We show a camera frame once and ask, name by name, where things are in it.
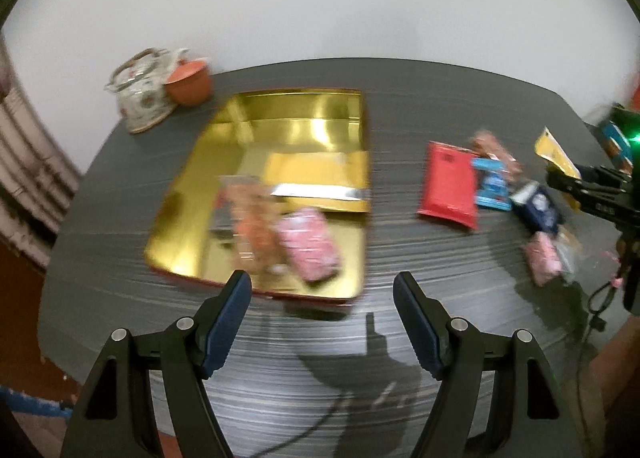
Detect blue candy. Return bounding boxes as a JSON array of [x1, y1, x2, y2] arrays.
[[472, 158, 513, 211]]

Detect pink patterned candy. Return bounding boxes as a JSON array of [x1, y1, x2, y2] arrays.
[[277, 208, 341, 283], [521, 232, 561, 286]]

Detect red tin box gold interior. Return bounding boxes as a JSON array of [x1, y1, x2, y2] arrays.
[[144, 88, 373, 309]]

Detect clear peanut packet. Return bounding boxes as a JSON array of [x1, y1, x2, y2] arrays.
[[470, 129, 523, 183]]

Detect dark blue snack packet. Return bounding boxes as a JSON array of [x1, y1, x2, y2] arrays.
[[510, 181, 566, 236]]

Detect person's leg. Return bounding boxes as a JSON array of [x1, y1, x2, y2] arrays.
[[587, 323, 640, 458]]

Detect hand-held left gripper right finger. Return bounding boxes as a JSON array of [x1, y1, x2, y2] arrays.
[[392, 271, 583, 458]]

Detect floral ceramic teapot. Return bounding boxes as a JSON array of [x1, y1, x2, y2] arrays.
[[104, 48, 191, 133]]

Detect beige pleated curtain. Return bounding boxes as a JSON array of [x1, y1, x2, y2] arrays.
[[0, 38, 83, 269]]

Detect clear packet orange crackers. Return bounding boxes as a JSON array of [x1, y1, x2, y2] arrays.
[[217, 175, 288, 273]]

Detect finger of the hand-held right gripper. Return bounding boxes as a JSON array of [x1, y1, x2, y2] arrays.
[[545, 169, 628, 226], [577, 164, 638, 186]]

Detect yellow snack packet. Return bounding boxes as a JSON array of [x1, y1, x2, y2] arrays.
[[265, 152, 372, 213], [534, 127, 583, 211]]

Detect orange-brown ceramic cup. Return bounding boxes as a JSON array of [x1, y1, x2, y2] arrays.
[[164, 58, 213, 106]]

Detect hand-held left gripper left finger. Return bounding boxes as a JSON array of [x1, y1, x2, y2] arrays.
[[60, 269, 253, 458]]

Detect red snack packet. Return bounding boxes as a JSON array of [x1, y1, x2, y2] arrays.
[[416, 141, 480, 229]]

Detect black cable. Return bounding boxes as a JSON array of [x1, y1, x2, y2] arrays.
[[575, 248, 626, 458]]

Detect blue strip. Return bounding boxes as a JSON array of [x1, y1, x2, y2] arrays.
[[0, 385, 76, 421]]

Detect blue printed box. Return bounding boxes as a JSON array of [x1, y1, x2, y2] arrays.
[[599, 119, 632, 173]]

